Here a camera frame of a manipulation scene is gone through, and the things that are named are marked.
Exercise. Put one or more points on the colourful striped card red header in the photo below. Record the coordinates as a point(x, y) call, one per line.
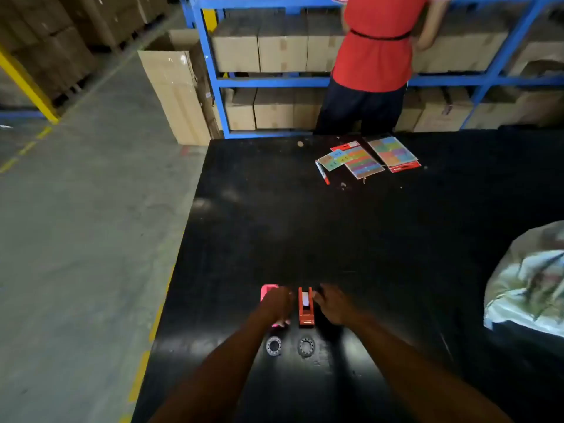
point(363, 162)

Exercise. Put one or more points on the crumpled clear plastic bag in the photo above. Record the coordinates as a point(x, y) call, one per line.
point(528, 281)

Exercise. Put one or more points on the stacks of boxes on pallets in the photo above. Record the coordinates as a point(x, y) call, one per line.
point(48, 39)

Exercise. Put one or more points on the orange tape dispenser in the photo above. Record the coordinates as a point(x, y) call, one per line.
point(306, 310)

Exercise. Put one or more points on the person's right hand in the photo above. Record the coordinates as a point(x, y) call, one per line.
point(337, 306)

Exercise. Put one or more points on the tall open cardboard box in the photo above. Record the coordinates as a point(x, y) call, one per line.
point(176, 92)

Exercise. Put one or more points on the person's left hand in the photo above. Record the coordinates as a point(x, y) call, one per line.
point(274, 306)

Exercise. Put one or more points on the person's left forearm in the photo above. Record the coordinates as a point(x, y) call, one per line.
point(220, 374)

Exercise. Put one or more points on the pale green colourful card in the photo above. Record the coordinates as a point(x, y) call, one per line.
point(331, 160)

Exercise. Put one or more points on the colourful grid card red header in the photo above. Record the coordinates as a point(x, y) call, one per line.
point(393, 152)

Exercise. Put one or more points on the person's left fingers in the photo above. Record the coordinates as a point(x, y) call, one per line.
point(286, 299)

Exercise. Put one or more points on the yellow metal rail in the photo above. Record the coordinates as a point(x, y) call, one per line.
point(26, 85)

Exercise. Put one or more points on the rows of shelved cardboard boxes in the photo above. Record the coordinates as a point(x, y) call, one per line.
point(282, 43)

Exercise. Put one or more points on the pink tape dispenser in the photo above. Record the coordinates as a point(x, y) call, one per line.
point(267, 291)

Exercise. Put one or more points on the person's right forearm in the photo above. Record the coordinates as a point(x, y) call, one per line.
point(418, 374)

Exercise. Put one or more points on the red and white marker pen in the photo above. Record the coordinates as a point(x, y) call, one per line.
point(322, 173)

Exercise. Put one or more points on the person's right fingers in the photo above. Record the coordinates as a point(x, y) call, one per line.
point(320, 296)

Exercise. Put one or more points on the blue metal shelf rack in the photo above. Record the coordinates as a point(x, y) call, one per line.
point(264, 82)

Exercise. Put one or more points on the yellow post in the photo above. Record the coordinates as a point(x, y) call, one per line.
point(210, 19)

